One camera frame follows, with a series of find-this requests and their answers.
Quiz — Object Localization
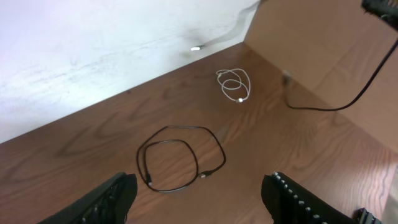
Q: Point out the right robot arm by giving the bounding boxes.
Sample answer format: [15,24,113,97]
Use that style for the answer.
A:
[361,0,397,30]

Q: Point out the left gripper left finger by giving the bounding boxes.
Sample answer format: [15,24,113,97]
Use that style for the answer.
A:
[41,172,137,224]

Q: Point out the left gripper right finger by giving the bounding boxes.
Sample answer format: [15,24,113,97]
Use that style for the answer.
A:
[261,172,354,224]

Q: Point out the black cable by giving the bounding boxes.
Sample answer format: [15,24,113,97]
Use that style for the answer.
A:
[281,37,398,112]
[136,124,227,194]

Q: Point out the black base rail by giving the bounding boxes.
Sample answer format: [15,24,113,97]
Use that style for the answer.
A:
[355,208,382,224]

